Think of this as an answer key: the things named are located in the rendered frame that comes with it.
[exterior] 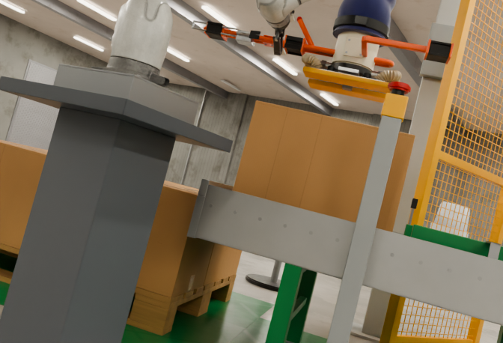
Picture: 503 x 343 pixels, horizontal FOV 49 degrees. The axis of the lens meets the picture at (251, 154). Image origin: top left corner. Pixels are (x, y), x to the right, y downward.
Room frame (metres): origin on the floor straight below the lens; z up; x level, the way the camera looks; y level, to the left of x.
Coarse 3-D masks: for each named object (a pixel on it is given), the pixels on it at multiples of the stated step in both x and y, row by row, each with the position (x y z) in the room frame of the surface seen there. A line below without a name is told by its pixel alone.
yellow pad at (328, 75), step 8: (304, 72) 2.11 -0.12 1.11; (312, 72) 2.08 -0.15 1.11; (320, 72) 2.07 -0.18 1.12; (328, 72) 2.06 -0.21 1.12; (336, 72) 2.07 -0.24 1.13; (328, 80) 2.14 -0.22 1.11; (336, 80) 2.11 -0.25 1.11; (344, 80) 2.07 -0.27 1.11; (352, 80) 2.05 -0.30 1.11; (360, 80) 2.04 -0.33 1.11; (368, 80) 2.03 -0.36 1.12; (376, 80) 2.02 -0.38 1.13; (368, 88) 2.11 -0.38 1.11; (376, 88) 2.08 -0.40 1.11; (384, 88) 2.04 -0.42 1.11
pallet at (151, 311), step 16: (16, 256) 2.75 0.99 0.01; (0, 272) 2.33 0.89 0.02; (208, 288) 2.58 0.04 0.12; (224, 288) 2.98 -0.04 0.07; (144, 304) 2.12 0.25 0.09; (160, 304) 2.11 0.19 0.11; (176, 304) 2.17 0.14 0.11; (192, 304) 2.52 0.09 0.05; (208, 304) 2.65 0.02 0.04; (128, 320) 2.14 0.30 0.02; (144, 320) 2.12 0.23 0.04; (160, 320) 2.11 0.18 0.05
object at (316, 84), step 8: (312, 80) 2.27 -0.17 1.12; (320, 80) 2.28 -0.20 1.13; (320, 88) 2.32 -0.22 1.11; (328, 88) 2.29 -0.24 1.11; (336, 88) 2.25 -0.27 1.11; (360, 88) 2.23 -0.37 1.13; (352, 96) 2.31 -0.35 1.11; (360, 96) 2.27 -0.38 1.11; (368, 96) 2.24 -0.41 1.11; (376, 96) 2.21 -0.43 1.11; (384, 96) 2.20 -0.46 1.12
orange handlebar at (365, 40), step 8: (224, 32) 2.29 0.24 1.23; (232, 32) 2.28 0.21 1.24; (256, 40) 2.30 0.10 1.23; (264, 40) 2.25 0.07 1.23; (272, 40) 2.24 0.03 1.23; (368, 40) 1.91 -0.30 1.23; (376, 40) 1.91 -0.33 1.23; (384, 40) 1.90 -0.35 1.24; (392, 40) 1.89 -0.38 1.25; (304, 48) 2.21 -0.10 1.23; (312, 48) 2.20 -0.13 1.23; (320, 48) 2.19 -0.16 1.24; (328, 48) 2.19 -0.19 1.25; (400, 48) 1.90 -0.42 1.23; (408, 48) 1.88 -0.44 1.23; (416, 48) 1.87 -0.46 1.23; (424, 48) 1.87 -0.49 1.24; (328, 56) 2.24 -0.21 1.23; (376, 64) 2.18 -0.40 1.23; (384, 64) 2.17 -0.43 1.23; (392, 64) 2.14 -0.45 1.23
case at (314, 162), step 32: (256, 128) 2.06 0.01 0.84; (288, 128) 2.04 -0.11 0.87; (320, 128) 2.01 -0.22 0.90; (352, 128) 1.99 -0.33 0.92; (256, 160) 2.06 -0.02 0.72; (288, 160) 2.03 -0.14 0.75; (320, 160) 2.00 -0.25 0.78; (352, 160) 1.98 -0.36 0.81; (256, 192) 2.05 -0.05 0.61; (288, 192) 2.02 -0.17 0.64; (320, 192) 2.00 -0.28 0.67; (352, 192) 1.97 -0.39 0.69; (384, 192) 1.95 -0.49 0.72; (384, 224) 1.94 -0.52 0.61
